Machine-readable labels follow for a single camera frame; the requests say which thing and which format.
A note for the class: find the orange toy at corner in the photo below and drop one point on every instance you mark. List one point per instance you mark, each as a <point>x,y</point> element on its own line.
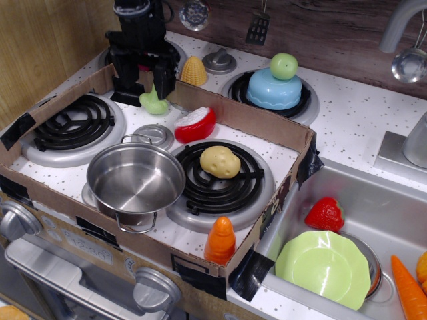
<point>10,312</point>

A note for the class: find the green toy broccoli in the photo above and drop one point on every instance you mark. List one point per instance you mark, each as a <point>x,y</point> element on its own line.
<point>152,103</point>

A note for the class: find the silver sink basin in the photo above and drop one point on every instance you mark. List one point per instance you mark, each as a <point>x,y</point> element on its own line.
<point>390,218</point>

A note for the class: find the red white toy cheese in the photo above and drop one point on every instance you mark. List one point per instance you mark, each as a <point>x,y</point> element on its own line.
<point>197,125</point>

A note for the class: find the silver centre stove knob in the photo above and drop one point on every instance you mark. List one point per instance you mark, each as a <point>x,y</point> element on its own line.
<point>154,134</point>

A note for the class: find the yellow toy potato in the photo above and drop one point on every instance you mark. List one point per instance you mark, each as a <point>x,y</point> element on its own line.
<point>220,162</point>

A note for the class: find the red toy strawberry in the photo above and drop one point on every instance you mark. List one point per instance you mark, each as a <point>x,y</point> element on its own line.
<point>326,214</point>

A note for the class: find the dark red toy eggplant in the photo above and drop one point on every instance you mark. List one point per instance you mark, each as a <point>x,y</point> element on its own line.
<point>144,68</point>

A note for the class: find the metal bowl under plate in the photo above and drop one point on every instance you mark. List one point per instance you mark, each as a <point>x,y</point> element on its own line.
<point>372,263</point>

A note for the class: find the orange toy pepper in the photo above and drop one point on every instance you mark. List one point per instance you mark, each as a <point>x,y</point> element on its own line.
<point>421,271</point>

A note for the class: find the yellow toy corn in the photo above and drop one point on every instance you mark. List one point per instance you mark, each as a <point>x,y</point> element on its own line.
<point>194,72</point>

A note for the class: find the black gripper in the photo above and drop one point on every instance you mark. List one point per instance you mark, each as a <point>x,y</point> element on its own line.
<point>141,42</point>

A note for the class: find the front left black burner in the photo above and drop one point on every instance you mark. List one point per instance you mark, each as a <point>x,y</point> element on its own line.
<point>73,136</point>

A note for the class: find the brown cardboard fence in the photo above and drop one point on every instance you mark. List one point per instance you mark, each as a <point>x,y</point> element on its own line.
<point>199,275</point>

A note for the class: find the green toy apple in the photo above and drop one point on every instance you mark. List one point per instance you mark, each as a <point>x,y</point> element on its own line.
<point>283,66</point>

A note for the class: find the silver back stove knob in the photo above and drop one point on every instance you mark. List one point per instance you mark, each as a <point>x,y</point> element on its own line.
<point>219,62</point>

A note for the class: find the light green toy plate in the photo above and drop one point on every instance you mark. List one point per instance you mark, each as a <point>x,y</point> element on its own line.
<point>327,264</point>

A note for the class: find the front right black burner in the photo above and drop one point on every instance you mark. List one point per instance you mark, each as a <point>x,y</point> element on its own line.
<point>205,198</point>

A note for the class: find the silver right oven knob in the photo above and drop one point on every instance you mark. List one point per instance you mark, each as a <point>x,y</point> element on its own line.
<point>154,291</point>

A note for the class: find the grey toy faucet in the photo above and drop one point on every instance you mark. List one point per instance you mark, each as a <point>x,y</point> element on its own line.
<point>398,154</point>

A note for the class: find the silver left oven knob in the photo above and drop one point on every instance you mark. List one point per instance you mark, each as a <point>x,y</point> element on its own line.
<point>18,221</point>

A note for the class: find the orange toy carrot bottle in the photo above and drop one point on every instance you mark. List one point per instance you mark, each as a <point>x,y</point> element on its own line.
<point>221,242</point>

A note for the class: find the hanging metal ladle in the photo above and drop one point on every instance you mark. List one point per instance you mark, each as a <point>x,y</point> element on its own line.
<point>409,66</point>

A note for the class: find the stainless steel pot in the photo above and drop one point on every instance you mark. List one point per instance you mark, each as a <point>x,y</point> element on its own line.
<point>132,181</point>

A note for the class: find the light blue toy bowl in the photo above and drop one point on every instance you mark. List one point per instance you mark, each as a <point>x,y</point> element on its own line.
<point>268,92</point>

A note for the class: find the silver oven door handle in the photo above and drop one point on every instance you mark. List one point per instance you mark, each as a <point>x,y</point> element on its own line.
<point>64,278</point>

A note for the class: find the hanging metal spatula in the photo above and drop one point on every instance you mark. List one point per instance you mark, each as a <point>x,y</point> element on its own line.
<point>258,28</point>

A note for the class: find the silver oven knob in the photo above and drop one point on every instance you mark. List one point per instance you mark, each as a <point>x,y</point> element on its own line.
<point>154,291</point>
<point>18,221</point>

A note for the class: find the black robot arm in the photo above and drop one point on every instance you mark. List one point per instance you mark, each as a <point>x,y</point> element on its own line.
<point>129,9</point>

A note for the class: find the hanging metal skimmer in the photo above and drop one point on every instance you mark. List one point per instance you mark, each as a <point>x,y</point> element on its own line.
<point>194,15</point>

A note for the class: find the orange toy carrot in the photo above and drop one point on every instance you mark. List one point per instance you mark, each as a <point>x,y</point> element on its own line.
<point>412,298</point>

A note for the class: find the silver stove knob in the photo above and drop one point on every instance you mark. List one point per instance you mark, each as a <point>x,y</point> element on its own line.
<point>154,134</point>
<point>219,62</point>

